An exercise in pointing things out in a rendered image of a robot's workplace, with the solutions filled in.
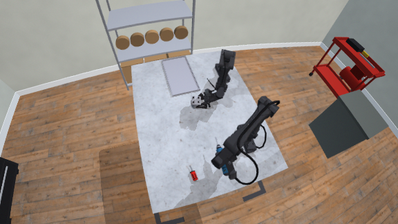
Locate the grey l-shaped bracket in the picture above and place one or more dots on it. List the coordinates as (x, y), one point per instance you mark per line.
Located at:
(195, 100)

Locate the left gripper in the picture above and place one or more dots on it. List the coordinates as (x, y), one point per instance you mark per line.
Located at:
(230, 166)

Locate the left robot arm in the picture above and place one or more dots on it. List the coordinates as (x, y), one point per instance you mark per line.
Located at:
(248, 132)

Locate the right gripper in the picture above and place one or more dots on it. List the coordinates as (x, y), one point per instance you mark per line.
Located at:
(204, 97)

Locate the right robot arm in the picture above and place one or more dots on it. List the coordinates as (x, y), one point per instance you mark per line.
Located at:
(229, 57)

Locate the dark blue electric screwdriver barrel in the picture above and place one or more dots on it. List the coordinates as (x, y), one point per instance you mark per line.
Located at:
(224, 168)

